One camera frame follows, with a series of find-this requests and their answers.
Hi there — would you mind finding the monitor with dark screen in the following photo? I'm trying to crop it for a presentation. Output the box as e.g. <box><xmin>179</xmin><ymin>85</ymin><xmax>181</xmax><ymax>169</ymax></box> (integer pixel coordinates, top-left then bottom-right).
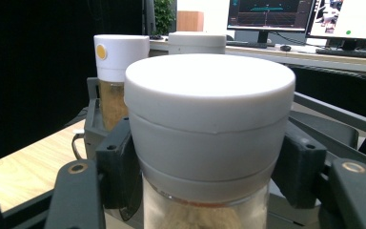
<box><xmin>227</xmin><ymin>0</ymin><xmax>315</xmax><ymax>45</ymax></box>

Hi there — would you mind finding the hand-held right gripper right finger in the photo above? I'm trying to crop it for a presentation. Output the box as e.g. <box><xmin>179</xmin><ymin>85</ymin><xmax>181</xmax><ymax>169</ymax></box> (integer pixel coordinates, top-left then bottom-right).
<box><xmin>271</xmin><ymin>122</ymin><xmax>328</xmax><ymax>209</ymax></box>

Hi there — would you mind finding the grey corner rack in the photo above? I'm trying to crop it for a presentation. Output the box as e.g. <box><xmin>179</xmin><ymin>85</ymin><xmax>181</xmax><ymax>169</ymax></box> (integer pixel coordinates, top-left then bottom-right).
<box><xmin>71</xmin><ymin>76</ymin><xmax>366</xmax><ymax>229</ymax></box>

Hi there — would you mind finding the monitor with white screen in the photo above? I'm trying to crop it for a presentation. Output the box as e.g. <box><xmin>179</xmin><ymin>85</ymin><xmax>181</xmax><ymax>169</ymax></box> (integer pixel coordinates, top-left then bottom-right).
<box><xmin>307</xmin><ymin>0</ymin><xmax>366</xmax><ymax>52</ymax></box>

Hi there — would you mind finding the black keyboard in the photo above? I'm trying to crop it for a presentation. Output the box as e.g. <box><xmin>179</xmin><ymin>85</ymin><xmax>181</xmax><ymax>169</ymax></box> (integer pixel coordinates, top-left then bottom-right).
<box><xmin>225</xmin><ymin>40</ymin><xmax>276</xmax><ymax>50</ymax></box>
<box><xmin>315</xmin><ymin>47</ymin><xmax>366</xmax><ymax>60</ymax></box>

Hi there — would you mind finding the long office desk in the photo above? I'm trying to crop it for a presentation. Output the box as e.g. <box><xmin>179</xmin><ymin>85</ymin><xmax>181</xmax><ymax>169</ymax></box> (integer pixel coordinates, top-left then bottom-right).
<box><xmin>149</xmin><ymin>37</ymin><xmax>366</xmax><ymax>76</ymax></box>

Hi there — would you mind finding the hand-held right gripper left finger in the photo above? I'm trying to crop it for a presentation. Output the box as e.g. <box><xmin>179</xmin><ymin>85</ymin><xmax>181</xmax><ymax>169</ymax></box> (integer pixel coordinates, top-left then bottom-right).
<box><xmin>94</xmin><ymin>117</ymin><xmax>144</xmax><ymax>222</ymax></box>

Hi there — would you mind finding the green plant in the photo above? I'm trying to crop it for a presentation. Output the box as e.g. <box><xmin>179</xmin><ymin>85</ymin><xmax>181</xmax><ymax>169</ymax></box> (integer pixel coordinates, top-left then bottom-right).
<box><xmin>153</xmin><ymin>0</ymin><xmax>176</xmax><ymax>36</ymax></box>

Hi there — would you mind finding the wooden box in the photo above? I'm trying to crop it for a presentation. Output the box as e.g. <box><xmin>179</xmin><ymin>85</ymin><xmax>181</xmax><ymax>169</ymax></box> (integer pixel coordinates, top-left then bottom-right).
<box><xmin>175</xmin><ymin>10</ymin><xmax>205</xmax><ymax>32</ymax></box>

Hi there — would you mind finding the black curtain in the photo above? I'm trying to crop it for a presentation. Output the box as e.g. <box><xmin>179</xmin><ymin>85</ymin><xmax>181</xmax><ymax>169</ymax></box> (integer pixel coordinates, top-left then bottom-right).
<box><xmin>0</xmin><ymin>0</ymin><xmax>145</xmax><ymax>168</ymax></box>

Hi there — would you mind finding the wide white-lid spice jar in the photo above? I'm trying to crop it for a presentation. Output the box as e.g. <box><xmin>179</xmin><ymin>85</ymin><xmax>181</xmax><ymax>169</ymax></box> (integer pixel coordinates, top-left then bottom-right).
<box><xmin>123</xmin><ymin>52</ymin><xmax>296</xmax><ymax>229</ymax></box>
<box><xmin>167</xmin><ymin>31</ymin><xmax>227</xmax><ymax>56</ymax></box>

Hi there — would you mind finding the tall-lid spice jar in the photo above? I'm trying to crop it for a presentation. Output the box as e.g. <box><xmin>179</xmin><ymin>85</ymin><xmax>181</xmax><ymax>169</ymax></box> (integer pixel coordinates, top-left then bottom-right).
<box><xmin>93</xmin><ymin>33</ymin><xmax>151</xmax><ymax>132</ymax></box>

